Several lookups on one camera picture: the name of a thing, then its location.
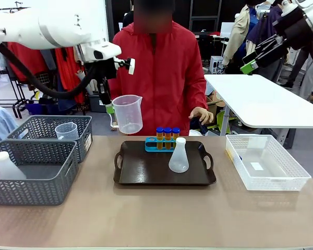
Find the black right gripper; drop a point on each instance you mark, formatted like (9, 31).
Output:
(297, 28)

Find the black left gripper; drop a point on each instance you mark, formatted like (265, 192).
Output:
(108, 70)

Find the clear plastic measuring cup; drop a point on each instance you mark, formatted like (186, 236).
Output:
(66, 131)
(127, 114)

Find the yellow tube blue cap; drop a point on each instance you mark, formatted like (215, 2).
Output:
(168, 135)
(175, 135)
(159, 135)

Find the white plastic conical flask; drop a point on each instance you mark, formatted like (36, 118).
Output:
(5, 168)
(178, 161)

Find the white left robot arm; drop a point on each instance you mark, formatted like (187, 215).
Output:
(41, 26)

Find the person's left hand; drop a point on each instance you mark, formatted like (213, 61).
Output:
(204, 115)

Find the gray storage bin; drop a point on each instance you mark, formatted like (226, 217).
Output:
(94, 104)

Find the gray paper roll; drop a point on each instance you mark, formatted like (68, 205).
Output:
(81, 76)

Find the gray woven plastic basket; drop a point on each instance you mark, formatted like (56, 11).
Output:
(81, 125)
(28, 192)

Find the white monitor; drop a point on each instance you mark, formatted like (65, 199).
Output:
(227, 30)

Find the white computer tower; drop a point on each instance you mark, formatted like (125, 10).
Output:
(216, 65)

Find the white table with legs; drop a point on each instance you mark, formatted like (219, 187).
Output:
(271, 104)

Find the red hanging garment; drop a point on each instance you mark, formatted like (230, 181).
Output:
(67, 67)

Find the blue test tube rack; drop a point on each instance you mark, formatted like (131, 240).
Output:
(151, 148)

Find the cardboard box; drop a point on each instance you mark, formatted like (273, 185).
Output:
(211, 106)

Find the person in red jacket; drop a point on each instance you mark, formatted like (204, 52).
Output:
(172, 78)

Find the dark brown serving tray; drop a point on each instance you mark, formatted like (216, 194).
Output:
(146, 169)

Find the person in light blue shirt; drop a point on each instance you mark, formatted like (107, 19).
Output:
(0, 122)

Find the white label in basket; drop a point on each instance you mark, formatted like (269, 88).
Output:
(257, 166)

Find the white perforated plastic basket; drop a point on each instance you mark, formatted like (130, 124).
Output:
(276, 183)

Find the black clothes rack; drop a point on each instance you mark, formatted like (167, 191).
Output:
(13, 8)

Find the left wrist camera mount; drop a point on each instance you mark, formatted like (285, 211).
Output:
(131, 66)

